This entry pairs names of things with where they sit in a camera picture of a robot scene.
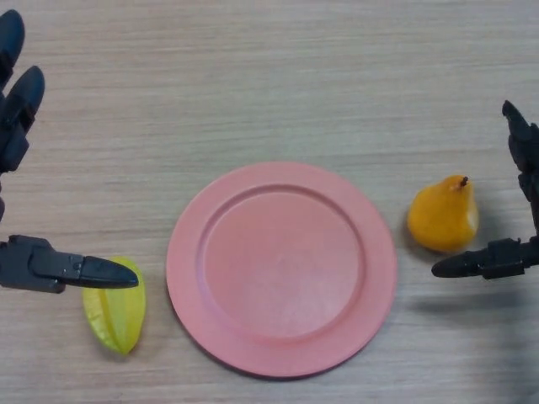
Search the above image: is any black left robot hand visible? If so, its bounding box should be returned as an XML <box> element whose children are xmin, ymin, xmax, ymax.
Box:
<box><xmin>0</xmin><ymin>8</ymin><xmax>140</xmax><ymax>295</ymax></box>

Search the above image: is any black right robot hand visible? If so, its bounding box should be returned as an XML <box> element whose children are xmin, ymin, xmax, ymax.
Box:
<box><xmin>430</xmin><ymin>99</ymin><xmax>539</xmax><ymax>280</ymax></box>

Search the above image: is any yellow pear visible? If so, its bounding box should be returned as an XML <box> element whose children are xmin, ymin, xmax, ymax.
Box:
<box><xmin>406</xmin><ymin>175</ymin><xmax>480</xmax><ymax>253</ymax></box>

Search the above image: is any pink round plate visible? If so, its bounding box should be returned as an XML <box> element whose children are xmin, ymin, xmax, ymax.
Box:
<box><xmin>165</xmin><ymin>162</ymin><xmax>398</xmax><ymax>378</ymax></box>

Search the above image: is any yellow starfruit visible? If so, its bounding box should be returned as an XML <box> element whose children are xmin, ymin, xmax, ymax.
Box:
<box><xmin>82</xmin><ymin>256</ymin><xmax>147</xmax><ymax>357</ymax></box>

